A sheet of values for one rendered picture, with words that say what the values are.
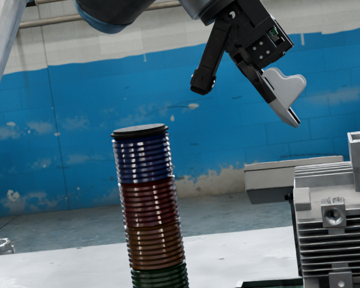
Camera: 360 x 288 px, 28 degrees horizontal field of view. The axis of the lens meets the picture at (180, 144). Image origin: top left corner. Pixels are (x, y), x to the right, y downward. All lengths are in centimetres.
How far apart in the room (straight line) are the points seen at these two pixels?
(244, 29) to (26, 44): 581
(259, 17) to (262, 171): 31
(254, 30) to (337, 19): 549
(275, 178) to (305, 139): 530
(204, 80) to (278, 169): 27
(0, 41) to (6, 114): 542
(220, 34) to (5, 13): 61
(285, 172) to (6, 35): 64
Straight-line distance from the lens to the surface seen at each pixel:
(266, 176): 125
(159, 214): 72
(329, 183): 99
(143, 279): 75
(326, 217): 94
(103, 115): 666
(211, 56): 105
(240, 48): 104
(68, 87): 672
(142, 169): 71
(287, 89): 104
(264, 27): 104
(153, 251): 73
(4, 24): 152
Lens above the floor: 128
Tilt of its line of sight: 7 degrees down
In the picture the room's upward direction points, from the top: 8 degrees counter-clockwise
